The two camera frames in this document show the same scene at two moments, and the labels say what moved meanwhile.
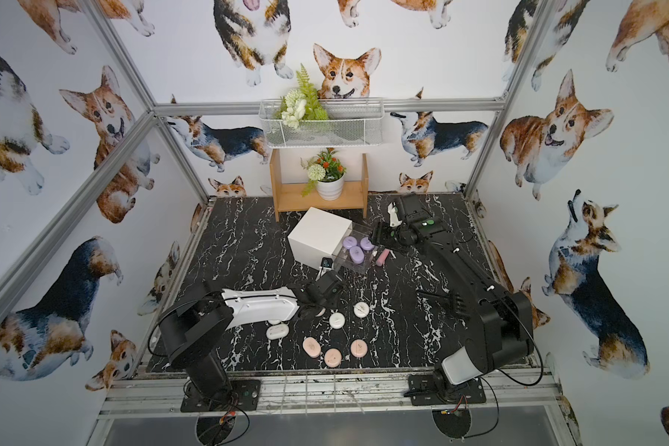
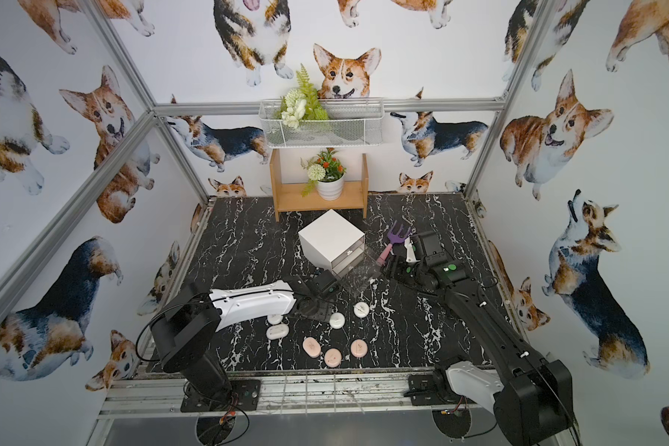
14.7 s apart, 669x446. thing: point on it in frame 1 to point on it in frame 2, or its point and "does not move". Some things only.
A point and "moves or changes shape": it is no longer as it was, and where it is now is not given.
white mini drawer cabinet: x=318 y=235 moves or changes shape
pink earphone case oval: x=311 y=347 does not move
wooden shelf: x=304 y=196 does not move
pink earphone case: x=359 y=347 does not move
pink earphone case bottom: x=333 y=358 does not move
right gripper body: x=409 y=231 to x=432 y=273
